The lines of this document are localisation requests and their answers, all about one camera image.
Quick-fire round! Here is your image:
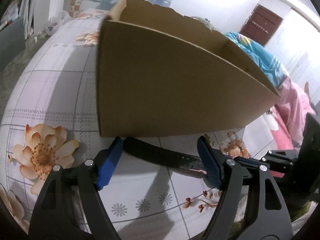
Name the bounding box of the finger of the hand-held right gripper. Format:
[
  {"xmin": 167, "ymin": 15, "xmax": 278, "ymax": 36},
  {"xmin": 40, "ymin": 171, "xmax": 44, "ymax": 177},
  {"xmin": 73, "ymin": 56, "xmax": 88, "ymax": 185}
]
[
  {"xmin": 260, "ymin": 150, "xmax": 300, "ymax": 174},
  {"xmin": 234, "ymin": 156, "xmax": 262, "ymax": 170}
]

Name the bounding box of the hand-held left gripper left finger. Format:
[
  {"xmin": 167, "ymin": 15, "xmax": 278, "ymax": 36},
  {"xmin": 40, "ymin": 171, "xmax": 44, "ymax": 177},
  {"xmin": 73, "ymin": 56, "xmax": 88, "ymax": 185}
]
[{"xmin": 29, "ymin": 137, "xmax": 124, "ymax": 240}]

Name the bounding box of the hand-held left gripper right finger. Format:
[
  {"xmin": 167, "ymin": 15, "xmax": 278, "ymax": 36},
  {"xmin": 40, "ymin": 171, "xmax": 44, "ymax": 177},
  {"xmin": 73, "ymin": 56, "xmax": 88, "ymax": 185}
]
[{"xmin": 197, "ymin": 136, "xmax": 293, "ymax": 240}]

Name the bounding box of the black digital wrist watch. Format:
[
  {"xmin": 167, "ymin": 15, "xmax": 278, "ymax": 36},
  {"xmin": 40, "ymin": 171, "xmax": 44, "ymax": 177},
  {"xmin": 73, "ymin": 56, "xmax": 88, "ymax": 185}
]
[{"xmin": 124, "ymin": 137, "xmax": 208, "ymax": 180}]

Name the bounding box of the brown cardboard box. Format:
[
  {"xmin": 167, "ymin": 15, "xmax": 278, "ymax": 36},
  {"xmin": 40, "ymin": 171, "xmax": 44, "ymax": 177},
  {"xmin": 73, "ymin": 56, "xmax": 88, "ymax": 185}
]
[{"xmin": 96, "ymin": 0, "xmax": 282, "ymax": 138}]

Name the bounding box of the pink floral bed sheet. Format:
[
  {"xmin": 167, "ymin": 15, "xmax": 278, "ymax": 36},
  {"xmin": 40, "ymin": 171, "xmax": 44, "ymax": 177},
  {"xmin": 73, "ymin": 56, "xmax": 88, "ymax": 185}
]
[{"xmin": 265, "ymin": 77, "xmax": 317, "ymax": 150}]

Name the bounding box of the floral checked tablecloth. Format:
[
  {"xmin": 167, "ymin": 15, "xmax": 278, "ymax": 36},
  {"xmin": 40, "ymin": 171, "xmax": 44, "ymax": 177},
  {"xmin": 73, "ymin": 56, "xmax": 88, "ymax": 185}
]
[{"xmin": 0, "ymin": 7, "xmax": 310, "ymax": 233}]

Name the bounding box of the blue printed blanket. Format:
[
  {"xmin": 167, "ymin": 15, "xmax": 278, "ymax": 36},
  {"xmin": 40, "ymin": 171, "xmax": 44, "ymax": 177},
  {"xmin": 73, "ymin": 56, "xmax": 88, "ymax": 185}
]
[{"xmin": 224, "ymin": 31, "xmax": 288, "ymax": 89}]

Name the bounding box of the white panelled wardrobe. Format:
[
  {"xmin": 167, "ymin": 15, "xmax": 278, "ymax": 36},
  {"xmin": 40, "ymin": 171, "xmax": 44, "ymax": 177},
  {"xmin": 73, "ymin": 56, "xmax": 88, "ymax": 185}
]
[{"xmin": 261, "ymin": 0, "xmax": 320, "ymax": 95}]

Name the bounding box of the brown wooden door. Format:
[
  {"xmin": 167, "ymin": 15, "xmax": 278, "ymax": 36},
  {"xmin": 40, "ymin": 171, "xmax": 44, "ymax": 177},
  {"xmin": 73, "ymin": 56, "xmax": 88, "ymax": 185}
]
[{"xmin": 240, "ymin": 5, "xmax": 283, "ymax": 47}]

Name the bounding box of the grey cloth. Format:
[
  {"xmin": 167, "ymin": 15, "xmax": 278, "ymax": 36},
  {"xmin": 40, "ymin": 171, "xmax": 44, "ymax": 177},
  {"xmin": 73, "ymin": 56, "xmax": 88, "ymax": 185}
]
[{"xmin": 191, "ymin": 16, "xmax": 215, "ymax": 30}]

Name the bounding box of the white plastic bag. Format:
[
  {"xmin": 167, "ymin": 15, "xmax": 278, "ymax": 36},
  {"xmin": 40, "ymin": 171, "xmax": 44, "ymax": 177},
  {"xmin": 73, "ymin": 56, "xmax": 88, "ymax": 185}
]
[{"xmin": 45, "ymin": 11, "xmax": 72, "ymax": 35}]

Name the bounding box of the dark grey furniture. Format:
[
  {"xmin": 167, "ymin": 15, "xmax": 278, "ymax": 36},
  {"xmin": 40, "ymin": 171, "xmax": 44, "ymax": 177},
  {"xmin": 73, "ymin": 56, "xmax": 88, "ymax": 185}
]
[{"xmin": 0, "ymin": 17, "xmax": 25, "ymax": 70}]

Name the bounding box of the orange patterned cloth strip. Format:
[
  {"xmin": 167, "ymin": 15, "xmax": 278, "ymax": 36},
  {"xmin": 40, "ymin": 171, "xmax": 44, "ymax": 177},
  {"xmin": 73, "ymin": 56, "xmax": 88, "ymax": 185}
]
[{"xmin": 70, "ymin": 0, "xmax": 84, "ymax": 18}]

